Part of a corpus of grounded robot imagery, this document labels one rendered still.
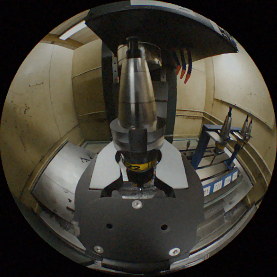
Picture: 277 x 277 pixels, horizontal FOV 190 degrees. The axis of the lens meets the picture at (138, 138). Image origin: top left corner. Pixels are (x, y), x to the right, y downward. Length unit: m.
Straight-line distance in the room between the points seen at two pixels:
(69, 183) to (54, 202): 0.28
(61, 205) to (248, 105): 1.85
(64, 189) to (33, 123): 0.69
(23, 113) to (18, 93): 0.21
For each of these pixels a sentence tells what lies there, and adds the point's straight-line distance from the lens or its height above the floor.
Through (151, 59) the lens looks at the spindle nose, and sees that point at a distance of 0.30.
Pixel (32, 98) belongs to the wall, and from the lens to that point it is 1.11.
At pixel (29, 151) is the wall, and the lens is 1.04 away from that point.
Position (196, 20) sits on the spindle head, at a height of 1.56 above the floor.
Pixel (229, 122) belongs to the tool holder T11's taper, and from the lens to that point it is 0.36.
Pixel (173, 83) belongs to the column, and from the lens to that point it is 0.88.
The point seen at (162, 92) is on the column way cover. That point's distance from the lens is 0.80.
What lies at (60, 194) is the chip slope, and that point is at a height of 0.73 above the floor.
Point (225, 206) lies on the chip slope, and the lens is 0.92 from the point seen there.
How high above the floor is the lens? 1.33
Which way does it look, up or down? 31 degrees down
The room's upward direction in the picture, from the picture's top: 3 degrees counter-clockwise
